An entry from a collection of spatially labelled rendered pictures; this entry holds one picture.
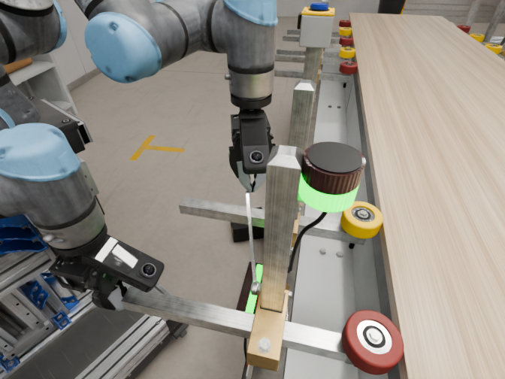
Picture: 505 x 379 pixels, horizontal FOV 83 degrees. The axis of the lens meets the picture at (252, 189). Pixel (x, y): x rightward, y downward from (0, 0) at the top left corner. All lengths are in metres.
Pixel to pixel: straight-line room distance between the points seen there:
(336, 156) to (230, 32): 0.25
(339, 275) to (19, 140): 0.77
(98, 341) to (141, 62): 1.12
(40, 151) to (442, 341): 0.57
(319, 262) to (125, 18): 0.74
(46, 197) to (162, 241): 1.43
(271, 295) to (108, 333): 0.94
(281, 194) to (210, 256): 1.38
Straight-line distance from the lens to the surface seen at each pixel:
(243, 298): 0.72
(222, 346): 1.43
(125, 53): 0.38
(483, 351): 0.56
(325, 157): 0.29
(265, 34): 0.46
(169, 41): 0.42
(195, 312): 0.53
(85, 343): 1.35
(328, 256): 0.91
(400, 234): 0.63
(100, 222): 0.45
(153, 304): 0.56
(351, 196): 0.30
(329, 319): 0.81
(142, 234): 1.87
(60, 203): 0.40
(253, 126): 0.49
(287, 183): 0.30
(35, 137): 0.38
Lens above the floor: 1.33
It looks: 41 degrees down
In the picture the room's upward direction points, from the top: straight up
